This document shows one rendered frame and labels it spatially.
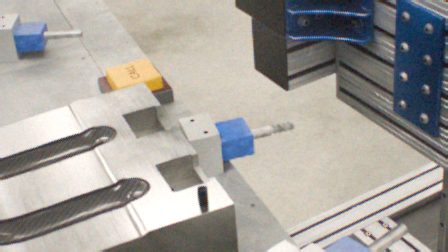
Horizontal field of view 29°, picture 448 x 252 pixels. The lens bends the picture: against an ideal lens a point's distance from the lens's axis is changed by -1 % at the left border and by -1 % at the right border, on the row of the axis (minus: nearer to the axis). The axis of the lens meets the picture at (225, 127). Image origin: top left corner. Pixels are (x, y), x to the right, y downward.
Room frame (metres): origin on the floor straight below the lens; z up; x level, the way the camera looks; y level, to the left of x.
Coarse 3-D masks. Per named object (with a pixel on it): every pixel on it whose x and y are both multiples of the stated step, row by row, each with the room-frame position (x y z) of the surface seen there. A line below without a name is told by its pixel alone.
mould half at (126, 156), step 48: (96, 96) 0.87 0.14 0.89; (144, 96) 0.86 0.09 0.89; (0, 144) 0.79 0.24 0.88; (144, 144) 0.76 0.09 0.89; (0, 192) 0.70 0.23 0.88; (48, 192) 0.70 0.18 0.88; (192, 192) 0.67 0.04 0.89; (48, 240) 0.62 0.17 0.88; (96, 240) 0.61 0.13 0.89; (144, 240) 0.61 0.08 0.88; (192, 240) 0.63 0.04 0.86
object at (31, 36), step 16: (0, 16) 1.19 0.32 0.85; (16, 16) 1.19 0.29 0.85; (0, 32) 1.15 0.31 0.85; (16, 32) 1.16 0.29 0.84; (32, 32) 1.15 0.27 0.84; (48, 32) 1.17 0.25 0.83; (64, 32) 1.16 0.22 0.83; (80, 32) 1.16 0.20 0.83; (0, 48) 1.15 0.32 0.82; (16, 48) 1.15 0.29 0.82; (32, 48) 1.15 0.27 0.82
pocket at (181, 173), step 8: (176, 160) 0.73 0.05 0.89; (184, 160) 0.73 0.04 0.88; (192, 160) 0.73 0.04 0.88; (160, 168) 0.72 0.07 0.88; (168, 168) 0.72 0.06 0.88; (176, 168) 0.73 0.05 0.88; (184, 168) 0.73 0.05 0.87; (192, 168) 0.73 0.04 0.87; (200, 168) 0.73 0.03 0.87; (168, 176) 0.72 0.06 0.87; (176, 176) 0.73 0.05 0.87; (184, 176) 0.73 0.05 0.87; (192, 176) 0.73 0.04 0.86; (200, 176) 0.71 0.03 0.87; (168, 184) 0.72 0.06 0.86; (176, 184) 0.72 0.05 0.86; (184, 184) 0.72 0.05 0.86; (192, 184) 0.72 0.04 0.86; (200, 184) 0.71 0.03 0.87
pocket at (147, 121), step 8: (136, 112) 0.83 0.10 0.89; (144, 112) 0.83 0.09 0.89; (152, 112) 0.83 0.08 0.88; (160, 112) 0.83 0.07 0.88; (128, 120) 0.82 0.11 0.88; (136, 120) 0.83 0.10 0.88; (144, 120) 0.83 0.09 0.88; (152, 120) 0.83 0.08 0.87; (160, 120) 0.83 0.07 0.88; (136, 128) 0.83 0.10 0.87; (144, 128) 0.83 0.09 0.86; (152, 128) 0.83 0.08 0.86; (160, 128) 0.83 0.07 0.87; (168, 128) 0.81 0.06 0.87; (136, 136) 0.82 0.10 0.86
